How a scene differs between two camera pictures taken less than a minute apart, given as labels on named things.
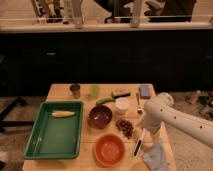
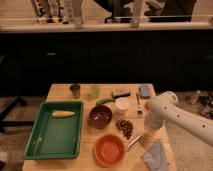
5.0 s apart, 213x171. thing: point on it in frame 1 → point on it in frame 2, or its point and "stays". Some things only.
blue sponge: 145,91 stays
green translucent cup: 95,91 stays
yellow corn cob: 62,113 stays
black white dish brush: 139,143 → 135,141
